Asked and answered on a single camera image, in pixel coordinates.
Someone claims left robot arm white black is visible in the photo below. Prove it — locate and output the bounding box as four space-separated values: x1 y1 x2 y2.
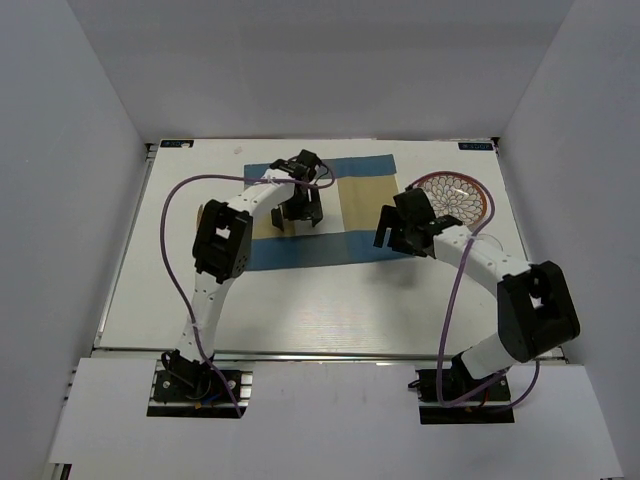
160 150 331 365

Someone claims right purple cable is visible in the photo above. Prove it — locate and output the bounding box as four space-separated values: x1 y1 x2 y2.
407 172 540 411

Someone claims right blue corner sticker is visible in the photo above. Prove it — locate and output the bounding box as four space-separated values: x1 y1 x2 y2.
458 142 494 151

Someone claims patterned ceramic plate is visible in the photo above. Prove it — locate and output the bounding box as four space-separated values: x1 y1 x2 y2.
415 172 489 230

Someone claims purple cable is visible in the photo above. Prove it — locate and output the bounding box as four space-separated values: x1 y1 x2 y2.
407 172 540 411
160 162 336 419

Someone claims gold knife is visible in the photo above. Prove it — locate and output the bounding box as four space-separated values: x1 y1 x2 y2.
196 205 204 227

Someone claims left blue corner sticker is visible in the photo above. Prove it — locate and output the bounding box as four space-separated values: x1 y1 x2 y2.
159 139 194 149

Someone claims clear drinking glass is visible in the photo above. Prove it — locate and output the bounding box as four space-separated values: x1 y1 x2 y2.
477 233 504 251

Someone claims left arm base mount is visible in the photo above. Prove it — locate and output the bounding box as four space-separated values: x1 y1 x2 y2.
147 350 253 420

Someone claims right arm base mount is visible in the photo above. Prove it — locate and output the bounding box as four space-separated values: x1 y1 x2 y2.
409 367 516 426

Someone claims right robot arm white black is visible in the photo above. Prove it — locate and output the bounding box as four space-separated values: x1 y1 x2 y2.
373 189 581 399

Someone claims blue beige cloth placemat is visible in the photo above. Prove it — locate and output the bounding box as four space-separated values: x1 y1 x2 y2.
248 154 403 271

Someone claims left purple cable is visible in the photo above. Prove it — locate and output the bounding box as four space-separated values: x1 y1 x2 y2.
160 162 336 419

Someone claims blue corner sticker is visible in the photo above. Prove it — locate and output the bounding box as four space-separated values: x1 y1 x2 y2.
159 139 194 149
458 142 494 151

